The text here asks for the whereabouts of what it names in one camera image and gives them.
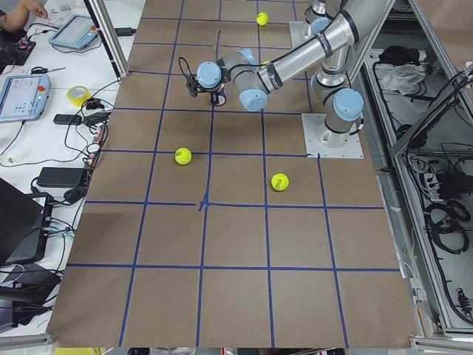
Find person's hand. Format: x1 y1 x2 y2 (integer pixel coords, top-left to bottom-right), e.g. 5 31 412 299
24 0 49 18

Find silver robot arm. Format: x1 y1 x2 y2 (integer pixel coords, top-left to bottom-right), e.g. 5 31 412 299
186 0 392 148
304 0 332 38

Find yellow tennis ball mid table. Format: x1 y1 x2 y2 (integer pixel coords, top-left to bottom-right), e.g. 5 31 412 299
174 147 192 166

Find yellow tennis ball far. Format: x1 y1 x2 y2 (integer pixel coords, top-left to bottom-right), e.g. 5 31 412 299
256 12 269 26

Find tennis ball with black print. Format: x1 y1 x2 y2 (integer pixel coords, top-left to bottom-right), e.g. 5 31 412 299
270 172 290 192

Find far teach pendant tablet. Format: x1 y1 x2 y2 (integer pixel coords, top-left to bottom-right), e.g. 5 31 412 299
48 15 98 50

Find teach pendant tablet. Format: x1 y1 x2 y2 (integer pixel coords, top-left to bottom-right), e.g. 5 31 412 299
48 15 98 50
1 74 51 123

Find near teach pendant tablet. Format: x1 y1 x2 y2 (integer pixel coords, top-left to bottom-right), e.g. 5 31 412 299
1 74 51 123

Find yellow tape roll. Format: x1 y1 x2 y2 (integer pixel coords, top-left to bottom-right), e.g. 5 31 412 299
67 85 92 107

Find black phone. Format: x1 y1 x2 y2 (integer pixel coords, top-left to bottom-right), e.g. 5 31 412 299
53 114 83 126

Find black power adapter brick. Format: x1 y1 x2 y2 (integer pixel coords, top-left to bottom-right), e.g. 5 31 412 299
37 167 85 188

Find black laptop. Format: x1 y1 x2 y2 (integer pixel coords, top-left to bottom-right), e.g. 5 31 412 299
1 180 52 266

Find black cloth bundle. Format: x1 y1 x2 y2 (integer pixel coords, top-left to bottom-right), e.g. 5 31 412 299
378 46 420 66

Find white crumpled cloth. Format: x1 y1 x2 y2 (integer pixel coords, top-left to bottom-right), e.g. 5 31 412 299
380 64 426 95

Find aluminium frame post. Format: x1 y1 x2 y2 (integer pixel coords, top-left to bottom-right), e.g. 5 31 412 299
84 0 129 81

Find black handled scissors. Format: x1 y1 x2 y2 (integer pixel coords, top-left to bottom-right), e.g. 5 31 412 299
30 67 65 74

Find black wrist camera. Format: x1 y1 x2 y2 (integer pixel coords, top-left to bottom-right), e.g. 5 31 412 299
185 74 200 98

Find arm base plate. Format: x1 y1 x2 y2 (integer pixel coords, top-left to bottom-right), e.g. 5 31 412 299
289 21 310 47
302 113 364 159

